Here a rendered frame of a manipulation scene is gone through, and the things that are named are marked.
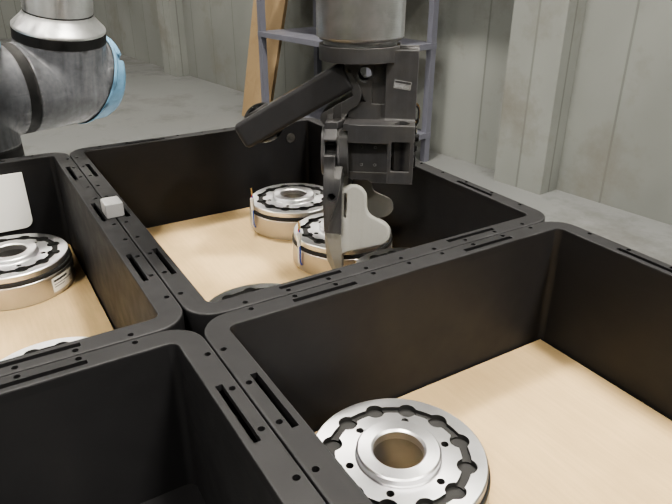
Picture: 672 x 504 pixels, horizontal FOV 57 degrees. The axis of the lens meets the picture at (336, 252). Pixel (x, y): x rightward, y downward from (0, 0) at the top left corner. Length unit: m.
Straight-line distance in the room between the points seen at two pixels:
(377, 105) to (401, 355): 0.23
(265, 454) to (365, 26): 0.35
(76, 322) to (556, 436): 0.40
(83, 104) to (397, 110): 0.50
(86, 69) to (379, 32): 0.49
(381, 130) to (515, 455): 0.28
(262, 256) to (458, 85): 3.20
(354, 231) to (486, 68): 3.12
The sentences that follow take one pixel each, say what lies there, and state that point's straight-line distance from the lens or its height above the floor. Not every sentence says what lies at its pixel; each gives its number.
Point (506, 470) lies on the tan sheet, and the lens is 0.42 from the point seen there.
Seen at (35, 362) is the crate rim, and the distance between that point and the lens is 0.36.
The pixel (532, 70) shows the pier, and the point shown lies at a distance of 3.31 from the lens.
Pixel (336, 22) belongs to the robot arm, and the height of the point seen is 1.07.
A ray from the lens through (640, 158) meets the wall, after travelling 3.23.
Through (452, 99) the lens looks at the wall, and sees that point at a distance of 3.84.
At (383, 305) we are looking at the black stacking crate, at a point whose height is 0.91.
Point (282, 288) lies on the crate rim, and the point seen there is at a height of 0.93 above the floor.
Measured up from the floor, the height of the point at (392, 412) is 0.86.
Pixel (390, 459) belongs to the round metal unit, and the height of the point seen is 0.84.
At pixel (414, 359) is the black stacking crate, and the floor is 0.86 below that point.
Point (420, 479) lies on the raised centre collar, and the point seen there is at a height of 0.87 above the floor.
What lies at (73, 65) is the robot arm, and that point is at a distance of 0.90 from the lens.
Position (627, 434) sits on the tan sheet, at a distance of 0.47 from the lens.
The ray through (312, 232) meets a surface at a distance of 0.63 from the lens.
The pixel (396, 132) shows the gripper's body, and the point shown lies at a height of 0.98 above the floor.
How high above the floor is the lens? 1.12
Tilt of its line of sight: 26 degrees down
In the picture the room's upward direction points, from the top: straight up
